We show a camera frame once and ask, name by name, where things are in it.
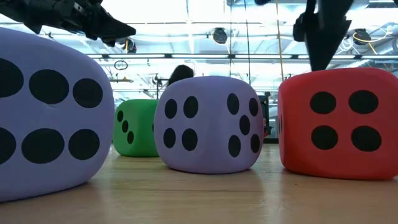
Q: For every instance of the purple foam die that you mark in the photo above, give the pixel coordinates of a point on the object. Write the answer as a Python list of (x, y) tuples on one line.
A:
[(208, 152), (62, 118)]

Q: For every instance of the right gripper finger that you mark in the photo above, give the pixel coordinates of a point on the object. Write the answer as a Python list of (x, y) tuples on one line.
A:
[(323, 43)]

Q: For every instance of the green foam die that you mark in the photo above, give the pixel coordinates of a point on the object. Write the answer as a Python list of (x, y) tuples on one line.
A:
[(140, 124)]

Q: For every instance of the person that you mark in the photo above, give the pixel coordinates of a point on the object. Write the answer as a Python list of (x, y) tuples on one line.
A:
[(182, 73)]

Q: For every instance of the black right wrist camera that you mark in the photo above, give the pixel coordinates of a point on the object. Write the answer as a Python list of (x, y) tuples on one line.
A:
[(299, 28)]

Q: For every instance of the black mesh computer case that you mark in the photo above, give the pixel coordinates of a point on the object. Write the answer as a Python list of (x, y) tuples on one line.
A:
[(265, 115)]

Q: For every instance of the black ceiling track rail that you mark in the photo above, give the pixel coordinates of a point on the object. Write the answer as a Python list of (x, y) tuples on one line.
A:
[(202, 56)]

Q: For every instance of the red foam die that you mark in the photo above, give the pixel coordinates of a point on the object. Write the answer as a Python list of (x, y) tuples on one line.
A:
[(342, 119)]

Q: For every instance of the black aluminium rig frame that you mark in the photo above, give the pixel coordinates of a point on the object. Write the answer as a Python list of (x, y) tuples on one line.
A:
[(270, 141)]

